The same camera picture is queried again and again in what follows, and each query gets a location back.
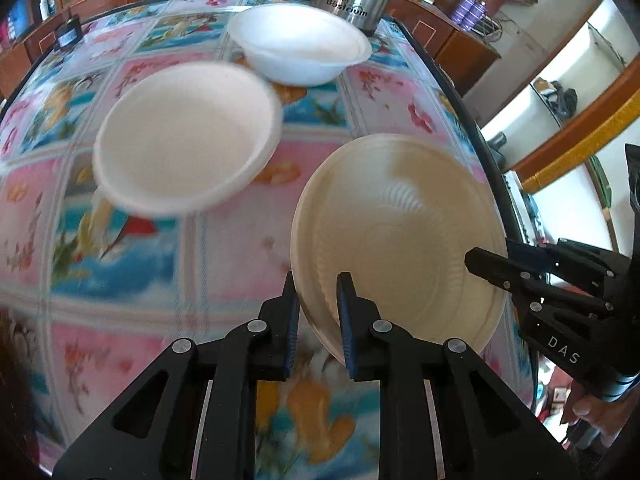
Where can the colourful printed tablecloth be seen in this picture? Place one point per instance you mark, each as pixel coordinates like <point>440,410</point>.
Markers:
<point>140,305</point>

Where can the small white paper bowl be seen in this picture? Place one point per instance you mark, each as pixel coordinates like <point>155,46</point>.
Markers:
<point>185,135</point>

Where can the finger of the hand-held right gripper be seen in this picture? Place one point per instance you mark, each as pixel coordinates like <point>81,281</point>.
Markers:
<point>500,267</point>
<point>580,265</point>

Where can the small black device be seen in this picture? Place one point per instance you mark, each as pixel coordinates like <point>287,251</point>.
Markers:
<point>68,35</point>

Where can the purple bottle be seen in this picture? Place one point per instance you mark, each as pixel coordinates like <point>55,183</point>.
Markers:
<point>477,12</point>
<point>465,9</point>

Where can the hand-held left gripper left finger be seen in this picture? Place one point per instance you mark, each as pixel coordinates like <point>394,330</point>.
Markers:
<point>289,332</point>

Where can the wide white paper bowl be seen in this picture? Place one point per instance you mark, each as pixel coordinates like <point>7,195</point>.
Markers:
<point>300,42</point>

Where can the wooden sideboard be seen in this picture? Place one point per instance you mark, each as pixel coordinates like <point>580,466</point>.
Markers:
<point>450,35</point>

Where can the dark shoes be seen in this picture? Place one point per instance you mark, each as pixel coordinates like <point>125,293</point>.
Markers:
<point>556,97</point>

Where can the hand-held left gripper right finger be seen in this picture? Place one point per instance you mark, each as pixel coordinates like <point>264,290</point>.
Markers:
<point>349,332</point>

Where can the person's right hand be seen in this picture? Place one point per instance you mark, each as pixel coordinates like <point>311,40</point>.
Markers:
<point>597,415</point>

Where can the cream paper plate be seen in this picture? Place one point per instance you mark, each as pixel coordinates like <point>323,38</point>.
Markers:
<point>400,240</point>

